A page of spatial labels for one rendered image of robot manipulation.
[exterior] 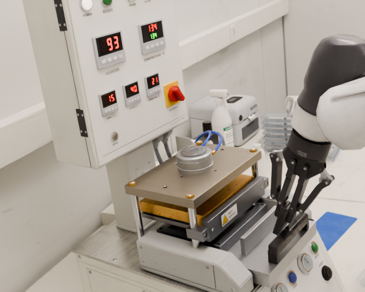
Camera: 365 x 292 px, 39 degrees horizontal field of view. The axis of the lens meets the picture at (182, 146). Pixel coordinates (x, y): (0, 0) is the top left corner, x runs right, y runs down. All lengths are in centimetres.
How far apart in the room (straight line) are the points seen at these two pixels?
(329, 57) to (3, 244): 96
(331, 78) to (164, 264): 50
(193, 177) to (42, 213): 59
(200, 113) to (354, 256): 95
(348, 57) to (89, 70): 49
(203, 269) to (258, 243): 15
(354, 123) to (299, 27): 279
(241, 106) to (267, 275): 117
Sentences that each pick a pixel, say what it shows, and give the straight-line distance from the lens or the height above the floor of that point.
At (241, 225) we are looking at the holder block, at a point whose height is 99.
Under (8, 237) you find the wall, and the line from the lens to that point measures 147.
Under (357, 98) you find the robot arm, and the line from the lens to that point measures 77.
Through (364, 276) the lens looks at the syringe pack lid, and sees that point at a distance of 136.
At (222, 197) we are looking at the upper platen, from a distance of 111.
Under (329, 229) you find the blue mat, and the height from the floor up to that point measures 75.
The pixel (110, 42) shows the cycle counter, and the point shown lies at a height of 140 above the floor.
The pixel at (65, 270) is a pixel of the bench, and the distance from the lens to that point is 156.
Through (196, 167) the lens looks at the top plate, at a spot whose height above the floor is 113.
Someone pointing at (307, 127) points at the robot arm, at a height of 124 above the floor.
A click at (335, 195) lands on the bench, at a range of 178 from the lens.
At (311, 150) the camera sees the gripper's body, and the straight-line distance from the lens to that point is 94.
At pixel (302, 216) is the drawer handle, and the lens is 112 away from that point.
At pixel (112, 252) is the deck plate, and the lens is 122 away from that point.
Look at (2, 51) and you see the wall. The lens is 142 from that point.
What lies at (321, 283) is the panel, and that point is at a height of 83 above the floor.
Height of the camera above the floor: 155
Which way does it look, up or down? 20 degrees down
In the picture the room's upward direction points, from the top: 7 degrees counter-clockwise
